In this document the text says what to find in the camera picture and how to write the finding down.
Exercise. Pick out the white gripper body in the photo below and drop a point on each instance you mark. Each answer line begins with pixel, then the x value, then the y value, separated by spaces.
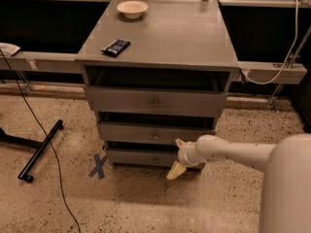
pixel 184 154

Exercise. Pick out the grey bottom drawer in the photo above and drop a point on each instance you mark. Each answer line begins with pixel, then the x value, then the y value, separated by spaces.
pixel 143 158

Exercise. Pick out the grey drawer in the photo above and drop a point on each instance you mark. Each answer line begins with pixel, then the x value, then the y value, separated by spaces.
pixel 155 101
pixel 148 134
pixel 143 158

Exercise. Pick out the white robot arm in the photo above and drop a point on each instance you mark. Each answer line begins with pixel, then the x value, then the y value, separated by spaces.
pixel 285 204

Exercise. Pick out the grey middle drawer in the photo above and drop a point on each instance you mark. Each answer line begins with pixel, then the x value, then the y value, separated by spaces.
pixel 148 134

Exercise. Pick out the grey drawer cabinet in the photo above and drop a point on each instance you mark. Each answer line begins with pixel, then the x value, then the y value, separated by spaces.
pixel 169 31

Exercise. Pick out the grey top drawer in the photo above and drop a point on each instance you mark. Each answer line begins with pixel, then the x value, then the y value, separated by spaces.
pixel 155 101

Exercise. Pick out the blue tape cross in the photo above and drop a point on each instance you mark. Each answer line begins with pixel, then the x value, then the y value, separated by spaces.
pixel 98 169

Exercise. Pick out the white ceramic bowl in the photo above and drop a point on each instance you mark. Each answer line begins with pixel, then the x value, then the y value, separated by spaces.
pixel 132 9

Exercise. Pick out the black metal stand base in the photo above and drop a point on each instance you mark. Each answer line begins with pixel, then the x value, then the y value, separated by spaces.
pixel 38 146

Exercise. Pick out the white paper sheet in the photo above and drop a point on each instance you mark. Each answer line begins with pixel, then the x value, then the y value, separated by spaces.
pixel 9 49

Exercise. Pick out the grey metal rail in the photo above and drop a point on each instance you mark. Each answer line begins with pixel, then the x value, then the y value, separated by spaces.
pixel 260 72

